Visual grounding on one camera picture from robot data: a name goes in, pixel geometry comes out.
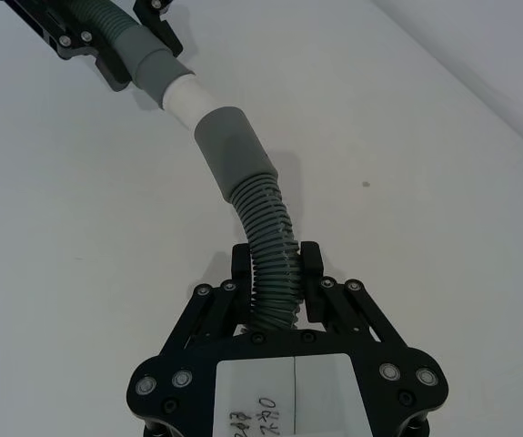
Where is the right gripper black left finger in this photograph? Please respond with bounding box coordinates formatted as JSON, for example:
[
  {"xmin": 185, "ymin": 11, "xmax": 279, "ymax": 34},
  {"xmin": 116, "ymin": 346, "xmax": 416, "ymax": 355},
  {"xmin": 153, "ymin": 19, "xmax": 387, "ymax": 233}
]
[{"xmin": 159, "ymin": 244, "xmax": 256, "ymax": 357}]

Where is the grey corrugated hose with cuff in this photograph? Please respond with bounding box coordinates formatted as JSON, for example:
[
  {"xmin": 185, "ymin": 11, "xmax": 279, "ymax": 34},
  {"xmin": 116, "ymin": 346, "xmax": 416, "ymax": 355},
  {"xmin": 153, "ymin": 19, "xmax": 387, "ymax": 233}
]
[
  {"xmin": 77, "ymin": 0, "xmax": 197, "ymax": 110},
  {"xmin": 193, "ymin": 105, "xmax": 306, "ymax": 336}
]

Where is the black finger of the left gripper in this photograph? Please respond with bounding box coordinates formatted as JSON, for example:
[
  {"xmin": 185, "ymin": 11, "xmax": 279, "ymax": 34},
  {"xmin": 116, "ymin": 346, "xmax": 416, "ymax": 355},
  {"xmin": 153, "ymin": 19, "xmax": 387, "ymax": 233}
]
[
  {"xmin": 1, "ymin": 0, "xmax": 133, "ymax": 92},
  {"xmin": 132, "ymin": 0, "xmax": 184, "ymax": 59}
]

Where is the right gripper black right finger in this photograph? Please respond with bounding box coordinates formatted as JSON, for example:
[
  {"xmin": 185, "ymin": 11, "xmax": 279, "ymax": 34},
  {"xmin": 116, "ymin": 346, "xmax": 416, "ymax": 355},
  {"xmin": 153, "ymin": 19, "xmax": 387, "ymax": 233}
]
[{"xmin": 299, "ymin": 241, "xmax": 411, "ymax": 351}]

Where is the white pipe connector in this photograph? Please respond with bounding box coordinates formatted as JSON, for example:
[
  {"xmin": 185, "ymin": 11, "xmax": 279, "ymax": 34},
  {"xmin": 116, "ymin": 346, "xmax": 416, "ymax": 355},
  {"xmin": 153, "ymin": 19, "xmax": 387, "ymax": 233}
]
[{"xmin": 159, "ymin": 72, "xmax": 219, "ymax": 134}]

